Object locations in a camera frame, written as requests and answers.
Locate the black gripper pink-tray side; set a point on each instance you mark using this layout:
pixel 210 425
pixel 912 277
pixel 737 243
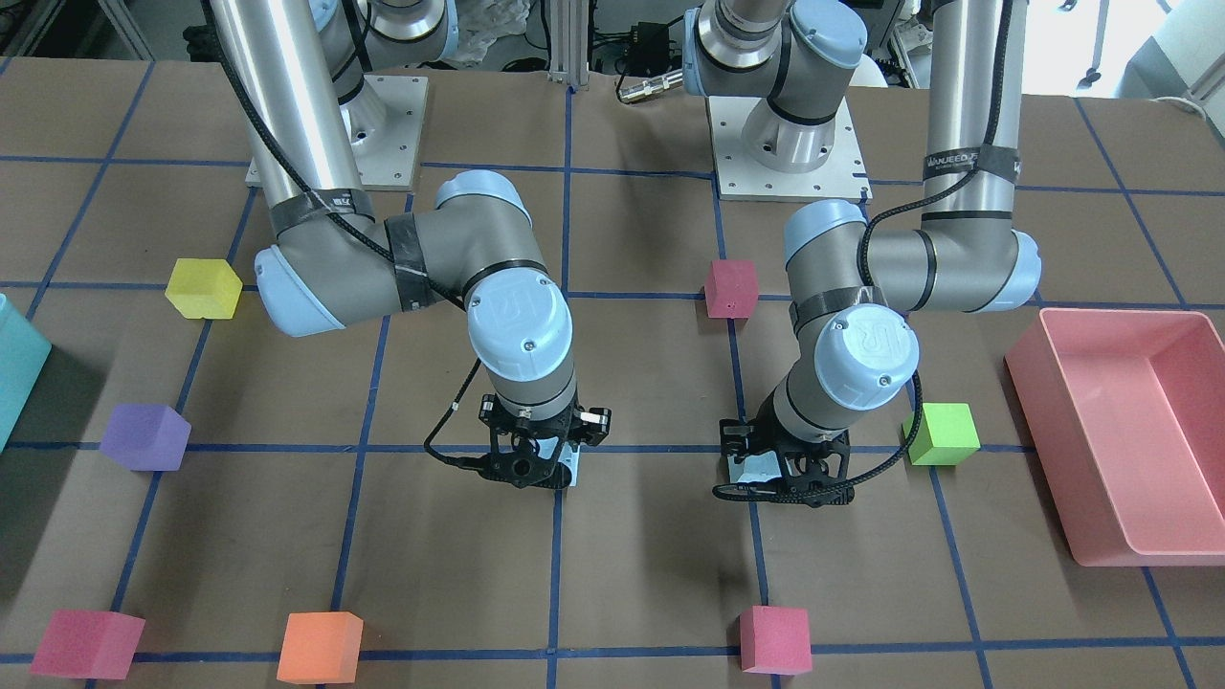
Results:
pixel 736 437

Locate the black gripper teal-tray side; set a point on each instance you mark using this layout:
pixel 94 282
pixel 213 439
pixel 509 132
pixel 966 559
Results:
pixel 594 422

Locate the light blue foam block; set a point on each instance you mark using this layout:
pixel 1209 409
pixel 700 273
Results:
pixel 565 454
pixel 754 469

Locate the silver robot arm near teal tray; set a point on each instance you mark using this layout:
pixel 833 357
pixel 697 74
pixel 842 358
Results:
pixel 333 264

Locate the silver robot arm near pink tray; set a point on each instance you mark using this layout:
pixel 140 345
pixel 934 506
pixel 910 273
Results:
pixel 853 278

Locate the green foam block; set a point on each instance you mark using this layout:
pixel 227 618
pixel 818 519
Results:
pixel 946 437

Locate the pink foam block centre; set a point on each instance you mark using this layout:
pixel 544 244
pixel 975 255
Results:
pixel 775 640
pixel 731 289

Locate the orange foam block table edge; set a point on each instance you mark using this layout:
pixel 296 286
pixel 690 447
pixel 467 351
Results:
pixel 320 648

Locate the pink plastic tray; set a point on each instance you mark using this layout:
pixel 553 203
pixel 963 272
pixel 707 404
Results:
pixel 1125 408

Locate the yellow foam block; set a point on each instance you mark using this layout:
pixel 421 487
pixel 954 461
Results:
pixel 204 288

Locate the purple foam block near teal tray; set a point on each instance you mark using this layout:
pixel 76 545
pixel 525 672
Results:
pixel 146 437

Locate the pink foam block far corner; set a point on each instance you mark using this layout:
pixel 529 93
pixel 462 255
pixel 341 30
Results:
pixel 85 644

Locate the teal plastic tray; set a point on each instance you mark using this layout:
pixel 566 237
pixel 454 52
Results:
pixel 24 351

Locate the aluminium frame post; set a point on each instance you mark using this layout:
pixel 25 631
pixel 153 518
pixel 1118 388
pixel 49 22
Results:
pixel 568 42

